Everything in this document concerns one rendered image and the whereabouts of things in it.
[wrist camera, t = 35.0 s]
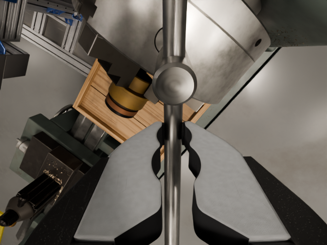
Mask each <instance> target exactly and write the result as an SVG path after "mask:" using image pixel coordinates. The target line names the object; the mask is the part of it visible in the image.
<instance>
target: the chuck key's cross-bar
mask: <svg viewBox="0 0 327 245"><path fill-rule="evenodd" d="M186 20H187V0H163V58H164V57H169V56H181V57H185V43H186ZM163 111H164V245H180V199H181V154H182V112H183V104H182V105H167V104H163Z"/></svg>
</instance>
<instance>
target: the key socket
mask: <svg viewBox="0 0 327 245"><path fill-rule="evenodd" d="M155 46H156V48H157V50H158V52H159V51H160V49H161V48H162V47H163V28H161V29H160V30H159V31H158V32H157V34H156V37H155Z"/></svg>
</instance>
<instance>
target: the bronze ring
mask: <svg viewBox="0 0 327 245"><path fill-rule="evenodd" d="M151 84H152V78H151V77H150V76H149V75H148V74H147V73H145V72H144V71H143V70H141V69H139V71H138V72H137V74H136V76H135V77H134V79H133V80H132V82H131V84H130V85H129V87H128V88H125V87H119V86H116V85H115V84H114V83H113V82H112V83H111V85H110V87H109V92H108V94H107V96H106V98H105V104H106V106H107V107H108V108H109V109H110V110H111V111H112V112H113V113H115V114H116V115H118V116H120V117H123V118H128V119H130V118H133V117H134V116H135V115H136V114H137V112H138V111H139V110H141V109H142V108H143V107H144V105H145V104H146V102H147V101H149V100H148V99H147V98H146V97H144V94H145V92H146V91H147V90H148V88H149V86H150V85H151Z"/></svg>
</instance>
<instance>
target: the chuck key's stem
mask: <svg viewBox="0 0 327 245"><path fill-rule="evenodd" d="M152 89H153V92H154V94H155V96H156V97H157V98H158V99H159V100H160V101H161V102H163V103H164V104H167V105H182V104H184V103H186V102H188V101H189V100H190V99H191V98H192V97H193V96H194V94H195V92H196V89H197V78H196V75H195V72H194V70H193V67H192V65H191V62H190V59H189V57H188V54H187V51H186V50H185V57H181V56H169V57H164V58H163V47H162V48H161V49H160V51H159V54H158V59H157V63H156V67H155V71H154V75H153V79H152Z"/></svg>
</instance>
